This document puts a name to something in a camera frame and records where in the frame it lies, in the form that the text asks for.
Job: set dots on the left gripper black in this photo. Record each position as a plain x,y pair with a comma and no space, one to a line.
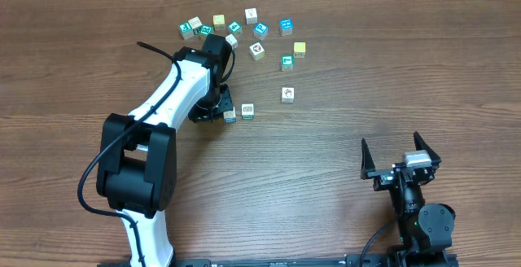
198,112

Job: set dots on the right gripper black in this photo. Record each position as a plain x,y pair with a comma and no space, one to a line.
384,177

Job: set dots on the white block blue edge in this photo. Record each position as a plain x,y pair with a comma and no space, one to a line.
230,116

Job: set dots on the white block green edge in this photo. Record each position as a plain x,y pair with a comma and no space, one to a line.
248,111

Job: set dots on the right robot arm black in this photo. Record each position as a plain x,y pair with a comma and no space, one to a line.
425,229

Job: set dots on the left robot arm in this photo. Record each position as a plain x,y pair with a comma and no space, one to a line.
137,162

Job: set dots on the white block blue side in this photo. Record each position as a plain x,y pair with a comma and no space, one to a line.
232,40

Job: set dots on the white block animal picture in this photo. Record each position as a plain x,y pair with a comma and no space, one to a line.
257,51

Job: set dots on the white block monkey picture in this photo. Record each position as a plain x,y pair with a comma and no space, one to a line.
287,95

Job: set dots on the green top block far left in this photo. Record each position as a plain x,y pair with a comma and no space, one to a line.
186,30

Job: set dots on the small green top block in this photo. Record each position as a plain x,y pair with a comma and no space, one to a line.
235,28

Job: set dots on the white top block green side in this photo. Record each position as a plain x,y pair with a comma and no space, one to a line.
195,24

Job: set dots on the green top block right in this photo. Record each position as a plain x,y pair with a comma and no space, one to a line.
287,62

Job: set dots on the yellow top block rear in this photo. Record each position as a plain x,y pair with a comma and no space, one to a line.
218,22

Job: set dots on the yellow block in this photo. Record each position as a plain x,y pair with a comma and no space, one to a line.
299,49
218,22

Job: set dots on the blue P block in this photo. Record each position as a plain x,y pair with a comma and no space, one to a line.
261,31

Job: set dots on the white top block rear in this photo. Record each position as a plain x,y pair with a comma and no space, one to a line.
251,16

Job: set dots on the yellow top block right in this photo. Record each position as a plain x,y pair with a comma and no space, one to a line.
299,49

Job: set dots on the blue top block right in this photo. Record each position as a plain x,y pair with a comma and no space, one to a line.
286,27

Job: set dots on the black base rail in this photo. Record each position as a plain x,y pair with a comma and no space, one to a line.
347,261

